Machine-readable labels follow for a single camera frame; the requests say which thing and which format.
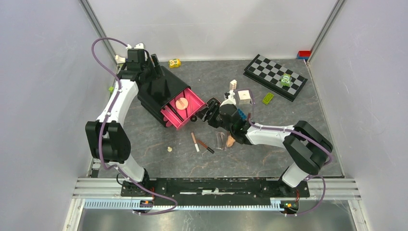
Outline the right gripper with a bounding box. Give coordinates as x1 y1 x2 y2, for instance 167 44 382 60
195 99 233 134

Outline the black makeup organizer box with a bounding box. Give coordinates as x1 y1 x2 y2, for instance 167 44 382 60
137 66 190 126

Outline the black makeup brush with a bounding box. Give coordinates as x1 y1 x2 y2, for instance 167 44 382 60
168 105 184 122

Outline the round wooden disc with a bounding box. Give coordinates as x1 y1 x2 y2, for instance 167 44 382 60
175 97 189 110

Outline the pink top drawer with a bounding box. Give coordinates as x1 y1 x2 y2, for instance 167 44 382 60
160 88 206 130

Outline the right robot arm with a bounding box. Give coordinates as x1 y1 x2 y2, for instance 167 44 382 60
196 99 333 196

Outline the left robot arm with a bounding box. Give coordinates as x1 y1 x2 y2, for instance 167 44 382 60
85 48 155 196

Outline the beige makeup sponge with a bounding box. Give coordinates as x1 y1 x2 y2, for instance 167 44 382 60
226 135 236 148

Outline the blue lego brick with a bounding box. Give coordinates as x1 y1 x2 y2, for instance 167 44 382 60
238 109 247 120

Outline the black compact case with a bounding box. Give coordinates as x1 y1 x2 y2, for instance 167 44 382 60
206 97 220 107

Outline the clear plastic bag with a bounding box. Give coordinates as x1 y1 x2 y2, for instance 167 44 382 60
215 131 227 151

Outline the white cube box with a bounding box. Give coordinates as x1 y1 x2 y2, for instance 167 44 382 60
238 90 253 105

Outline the white corner block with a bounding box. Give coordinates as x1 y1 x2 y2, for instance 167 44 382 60
115 55 127 64

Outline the yellow toy block face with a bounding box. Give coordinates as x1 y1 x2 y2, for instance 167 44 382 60
168 59 181 68

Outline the white stacked block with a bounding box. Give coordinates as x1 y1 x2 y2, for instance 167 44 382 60
229 79 237 91

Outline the white concealer pen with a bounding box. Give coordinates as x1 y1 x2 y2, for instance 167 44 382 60
191 132 200 153

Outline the green lego brick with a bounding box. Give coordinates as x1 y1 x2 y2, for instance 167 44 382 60
262 92 274 105

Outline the chessboard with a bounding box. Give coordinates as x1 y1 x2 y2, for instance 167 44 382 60
244 54 307 102

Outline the green toy monster block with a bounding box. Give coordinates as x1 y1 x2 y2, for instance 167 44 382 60
280 73 292 87

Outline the red blue bricks stack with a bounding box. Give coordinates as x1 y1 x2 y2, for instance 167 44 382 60
296 50 311 60

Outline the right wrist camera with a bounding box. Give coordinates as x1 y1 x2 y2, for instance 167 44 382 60
221 90 237 106

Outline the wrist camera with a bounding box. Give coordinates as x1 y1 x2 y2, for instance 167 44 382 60
221 90 237 106
126 43 145 50

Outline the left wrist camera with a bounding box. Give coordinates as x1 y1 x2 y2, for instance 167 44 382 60
126 43 145 50

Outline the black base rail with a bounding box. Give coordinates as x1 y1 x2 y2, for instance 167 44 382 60
121 177 310 207

